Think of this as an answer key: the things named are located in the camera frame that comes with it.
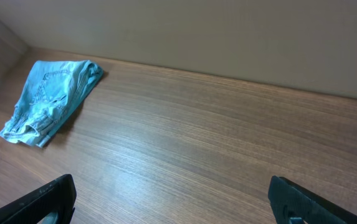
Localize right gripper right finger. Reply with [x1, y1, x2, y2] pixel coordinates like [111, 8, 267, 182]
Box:
[268, 175, 357, 224]

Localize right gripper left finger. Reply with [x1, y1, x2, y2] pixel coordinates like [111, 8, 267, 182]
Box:
[0, 174, 77, 224]

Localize light blue denim shorts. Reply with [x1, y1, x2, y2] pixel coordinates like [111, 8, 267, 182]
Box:
[0, 60, 103, 147]

